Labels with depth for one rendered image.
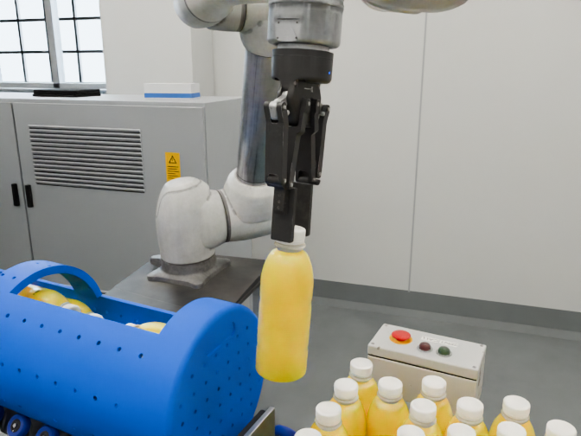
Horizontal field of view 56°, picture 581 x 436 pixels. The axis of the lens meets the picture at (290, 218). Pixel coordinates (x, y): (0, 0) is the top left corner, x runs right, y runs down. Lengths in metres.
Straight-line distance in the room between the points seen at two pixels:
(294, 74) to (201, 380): 0.47
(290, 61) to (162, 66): 3.06
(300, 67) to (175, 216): 0.89
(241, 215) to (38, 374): 0.73
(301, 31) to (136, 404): 0.56
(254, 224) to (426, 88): 2.14
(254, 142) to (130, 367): 0.73
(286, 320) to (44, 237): 2.55
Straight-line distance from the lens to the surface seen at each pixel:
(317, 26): 0.65
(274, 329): 0.72
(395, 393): 0.93
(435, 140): 3.49
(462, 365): 1.03
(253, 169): 1.45
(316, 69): 0.66
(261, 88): 1.32
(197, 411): 0.88
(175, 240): 1.50
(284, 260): 0.69
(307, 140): 0.70
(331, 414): 0.86
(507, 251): 3.64
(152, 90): 2.78
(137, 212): 2.76
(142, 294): 1.52
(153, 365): 0.84
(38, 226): 3.18
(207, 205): 1.49
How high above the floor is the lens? 1.60
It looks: 16 degrees down
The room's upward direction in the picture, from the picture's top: straight up
